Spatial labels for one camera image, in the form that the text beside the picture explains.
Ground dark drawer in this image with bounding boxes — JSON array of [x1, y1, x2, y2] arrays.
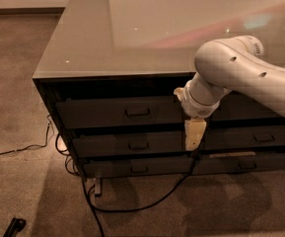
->
[[56, 96, 182, 128], [84, 156, 192, 178], [73, 131, 184, 157], [203, 125, 285, 151], [192, 153, 285, 175], [211, 93, 279, 121]]

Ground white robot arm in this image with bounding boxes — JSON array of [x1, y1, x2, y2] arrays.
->
[[174, 36, 285, 151]]

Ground dark cabinet with glass top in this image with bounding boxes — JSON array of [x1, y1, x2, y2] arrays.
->
[[33, 0, 285, 198]]

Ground black object on floor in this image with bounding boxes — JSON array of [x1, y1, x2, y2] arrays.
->
[[3, 217, 27, 237]]

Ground thick black floor cable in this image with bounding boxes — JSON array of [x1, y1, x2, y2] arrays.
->
[[81, 163, 195, 237]]

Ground thin black floor cable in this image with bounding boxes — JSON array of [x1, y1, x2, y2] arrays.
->
[[0, 115, 54, 168]]

